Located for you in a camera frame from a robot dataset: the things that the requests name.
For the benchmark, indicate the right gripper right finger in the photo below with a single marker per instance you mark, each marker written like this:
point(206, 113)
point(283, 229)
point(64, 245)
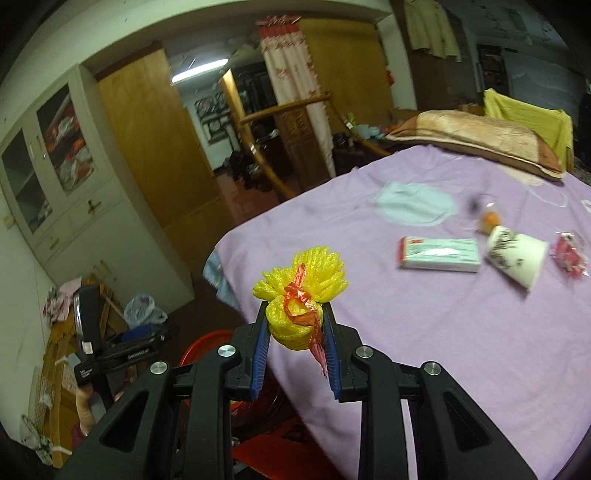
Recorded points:
point(416, 421)

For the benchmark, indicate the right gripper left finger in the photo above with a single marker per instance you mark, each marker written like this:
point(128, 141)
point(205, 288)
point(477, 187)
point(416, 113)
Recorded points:
point(174, 423)

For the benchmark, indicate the yellow foam fruit net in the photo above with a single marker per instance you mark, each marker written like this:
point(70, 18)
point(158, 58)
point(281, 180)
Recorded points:
point(296, 294)

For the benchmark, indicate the white Betaloc medicine box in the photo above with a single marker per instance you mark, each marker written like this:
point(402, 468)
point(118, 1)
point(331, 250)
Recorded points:
point(453, 255)

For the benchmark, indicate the white floral paper cup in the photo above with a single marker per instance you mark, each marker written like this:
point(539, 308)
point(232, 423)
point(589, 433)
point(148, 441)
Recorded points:
point(518, 256)

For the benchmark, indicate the clear red plastic wrapper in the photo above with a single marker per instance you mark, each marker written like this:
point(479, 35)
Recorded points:
point(569, 254)

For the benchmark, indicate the clear jelly cup orange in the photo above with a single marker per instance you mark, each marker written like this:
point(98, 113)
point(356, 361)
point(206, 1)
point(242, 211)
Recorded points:
point(487, 212)

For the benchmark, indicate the red trash bin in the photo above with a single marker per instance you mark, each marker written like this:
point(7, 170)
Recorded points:
point(198, 349)

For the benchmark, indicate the person's left hand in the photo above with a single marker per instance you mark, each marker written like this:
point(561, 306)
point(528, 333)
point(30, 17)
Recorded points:
point(90, 408)

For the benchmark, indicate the white plastic bag on floor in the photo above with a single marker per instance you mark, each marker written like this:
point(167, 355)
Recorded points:
point(142, 310)

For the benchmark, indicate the white glass-door cabinet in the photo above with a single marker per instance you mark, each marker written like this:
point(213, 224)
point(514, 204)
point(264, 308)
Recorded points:
point(76, 203)

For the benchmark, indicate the purple bed sheet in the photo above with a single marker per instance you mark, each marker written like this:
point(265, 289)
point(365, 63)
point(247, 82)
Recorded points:
point(524, 357)

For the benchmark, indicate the brown patterned pillow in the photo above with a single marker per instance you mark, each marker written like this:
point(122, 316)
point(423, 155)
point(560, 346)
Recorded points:
point(501, 141)

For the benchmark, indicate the fluorescent ceiling light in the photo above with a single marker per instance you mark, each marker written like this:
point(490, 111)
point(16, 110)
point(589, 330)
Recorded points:
point(198, 70)

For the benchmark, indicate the yellow-green cloth on chair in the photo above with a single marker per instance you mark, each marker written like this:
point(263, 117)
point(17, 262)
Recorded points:
point(555, 127)

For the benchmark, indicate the red white curtain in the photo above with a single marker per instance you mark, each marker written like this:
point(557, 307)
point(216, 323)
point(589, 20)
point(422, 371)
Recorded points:
point(292, 74)

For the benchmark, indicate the hanging beige jacket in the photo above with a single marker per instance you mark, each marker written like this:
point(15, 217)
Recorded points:
point(430, 30)

